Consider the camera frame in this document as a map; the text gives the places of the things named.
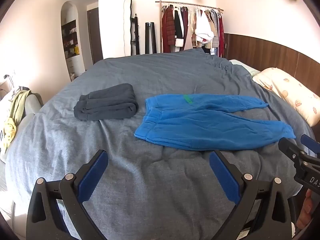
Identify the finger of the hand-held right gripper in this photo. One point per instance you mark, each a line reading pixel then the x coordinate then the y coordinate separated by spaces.
pixel 291 151
pixel 311 145

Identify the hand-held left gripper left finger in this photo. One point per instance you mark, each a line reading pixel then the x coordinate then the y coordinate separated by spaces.
pixel 92 180

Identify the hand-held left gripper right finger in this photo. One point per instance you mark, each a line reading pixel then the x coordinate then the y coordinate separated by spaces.
pixel 223 180

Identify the blue pants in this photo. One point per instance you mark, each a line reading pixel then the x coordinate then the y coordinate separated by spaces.
pixel 200 130

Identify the folded dark grey pants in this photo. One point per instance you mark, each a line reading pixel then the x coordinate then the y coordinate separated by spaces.
pixel 107 103

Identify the person's right hand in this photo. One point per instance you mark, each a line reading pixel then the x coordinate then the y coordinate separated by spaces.
pixel 305 210

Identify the cream patterned pillow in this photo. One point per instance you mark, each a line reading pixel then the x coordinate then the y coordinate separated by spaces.
pixel 292 92

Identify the grey blanket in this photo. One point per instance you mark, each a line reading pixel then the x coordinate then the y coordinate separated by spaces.
pixel 155 185

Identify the yellow-green clothes on chair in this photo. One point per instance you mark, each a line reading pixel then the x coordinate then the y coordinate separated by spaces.
pixel 32 105

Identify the white pillow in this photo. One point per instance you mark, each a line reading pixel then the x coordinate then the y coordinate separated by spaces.
pixel 243 67

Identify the yellow-green cloth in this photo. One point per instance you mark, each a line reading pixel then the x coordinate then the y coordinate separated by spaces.
pixel 15 115

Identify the brown wooden headboard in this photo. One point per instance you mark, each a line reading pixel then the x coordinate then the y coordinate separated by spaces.
pixel 262 52

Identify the dark wooden door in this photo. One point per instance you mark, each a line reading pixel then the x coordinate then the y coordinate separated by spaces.
pixel 95 37

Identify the black coat stand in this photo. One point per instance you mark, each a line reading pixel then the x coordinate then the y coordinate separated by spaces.
pixel 135 35

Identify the black tower fan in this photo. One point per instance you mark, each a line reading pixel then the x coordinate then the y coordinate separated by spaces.
pixel 150 40

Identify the wavy black-framed mirror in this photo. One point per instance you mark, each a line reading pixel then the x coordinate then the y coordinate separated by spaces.
pixel 124 25

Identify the metal clothes rack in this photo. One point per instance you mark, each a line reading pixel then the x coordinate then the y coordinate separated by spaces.
pixel 190 4

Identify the arched wall shelf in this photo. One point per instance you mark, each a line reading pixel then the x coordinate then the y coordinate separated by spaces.
pixel 71 40

